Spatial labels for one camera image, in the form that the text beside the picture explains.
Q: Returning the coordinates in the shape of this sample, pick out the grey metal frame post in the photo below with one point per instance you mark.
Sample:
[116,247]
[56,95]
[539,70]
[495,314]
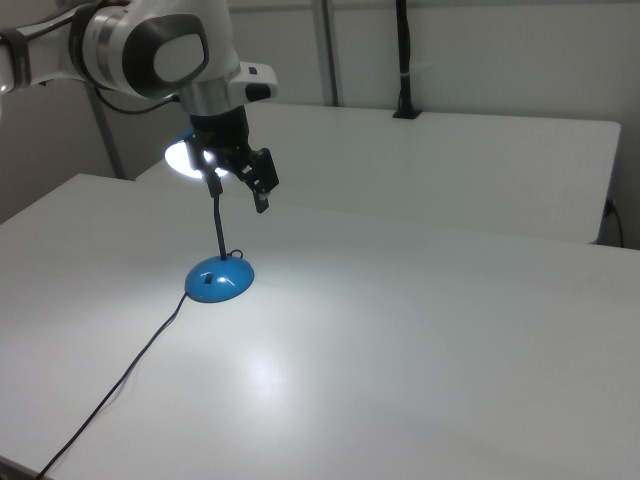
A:
[327,50]

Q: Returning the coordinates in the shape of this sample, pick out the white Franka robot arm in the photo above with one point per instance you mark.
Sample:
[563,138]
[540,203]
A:
[115,45]

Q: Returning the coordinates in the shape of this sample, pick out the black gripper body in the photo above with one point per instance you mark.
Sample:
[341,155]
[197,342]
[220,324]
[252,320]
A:
[220,135]

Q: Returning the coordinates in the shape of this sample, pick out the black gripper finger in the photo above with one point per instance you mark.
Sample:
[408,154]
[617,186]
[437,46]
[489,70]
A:
[262,175]
[199,159]

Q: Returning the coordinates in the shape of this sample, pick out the blue desk lamp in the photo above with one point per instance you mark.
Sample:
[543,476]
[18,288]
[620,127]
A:
[220,280]

